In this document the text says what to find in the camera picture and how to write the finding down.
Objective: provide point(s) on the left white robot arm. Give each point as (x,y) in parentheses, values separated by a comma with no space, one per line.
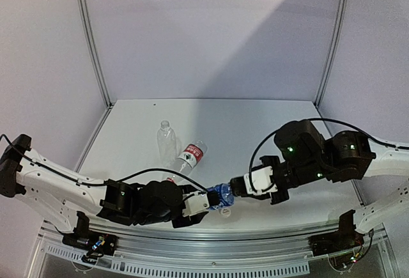
(63,197)

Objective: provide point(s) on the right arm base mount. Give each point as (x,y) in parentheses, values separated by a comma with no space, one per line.
(344,247)

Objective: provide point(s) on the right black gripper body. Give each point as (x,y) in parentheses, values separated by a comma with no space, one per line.
(278,197)

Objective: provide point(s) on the aluminium front rail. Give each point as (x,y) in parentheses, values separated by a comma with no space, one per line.
(196,252)

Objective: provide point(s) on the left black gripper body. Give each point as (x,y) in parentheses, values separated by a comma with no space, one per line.
(183,223)

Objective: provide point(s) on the red label water bottle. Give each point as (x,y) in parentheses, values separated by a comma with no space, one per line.
(188,159)

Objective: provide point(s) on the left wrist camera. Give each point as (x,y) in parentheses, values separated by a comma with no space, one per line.
(195,203)

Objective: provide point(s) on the left aluminium frame post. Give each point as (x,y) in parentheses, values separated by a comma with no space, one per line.
(93,54)

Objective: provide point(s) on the aluminium frame post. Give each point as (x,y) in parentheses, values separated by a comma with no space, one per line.
(331,55)
(93,54)

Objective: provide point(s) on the right aluminium frame post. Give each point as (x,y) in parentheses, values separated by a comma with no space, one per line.
(331,55)

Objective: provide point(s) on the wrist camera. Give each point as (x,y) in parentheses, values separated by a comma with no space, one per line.
(260,183)
(195,203)

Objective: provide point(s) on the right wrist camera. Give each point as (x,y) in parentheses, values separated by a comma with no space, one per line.
(260,183)

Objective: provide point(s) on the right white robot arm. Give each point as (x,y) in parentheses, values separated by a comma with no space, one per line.
(307,156)

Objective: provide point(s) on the white bottle cap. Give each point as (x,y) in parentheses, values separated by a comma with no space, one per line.
(225,212)

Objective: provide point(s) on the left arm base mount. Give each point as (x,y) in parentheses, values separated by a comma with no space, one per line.
(95,245)

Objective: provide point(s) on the blue label water bottle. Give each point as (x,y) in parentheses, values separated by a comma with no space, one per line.
(220,196)

